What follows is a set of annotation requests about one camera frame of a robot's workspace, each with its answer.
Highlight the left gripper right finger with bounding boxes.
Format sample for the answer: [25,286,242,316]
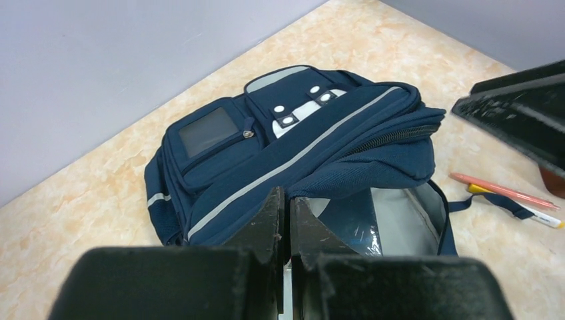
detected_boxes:
[289,198,513,319]

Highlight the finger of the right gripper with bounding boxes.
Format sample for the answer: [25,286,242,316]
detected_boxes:
[451,61,564,177]

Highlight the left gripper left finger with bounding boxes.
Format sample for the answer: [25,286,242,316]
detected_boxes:
[49,187,284,319]

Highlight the navy blue student backpack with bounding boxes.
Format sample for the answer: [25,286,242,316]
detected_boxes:
[143,65,536,320]

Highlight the brown leather pouch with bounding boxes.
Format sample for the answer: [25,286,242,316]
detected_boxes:
[538,166,565,199]

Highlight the white yellow marker pen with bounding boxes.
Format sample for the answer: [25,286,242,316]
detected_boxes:
[450,183,564,229]

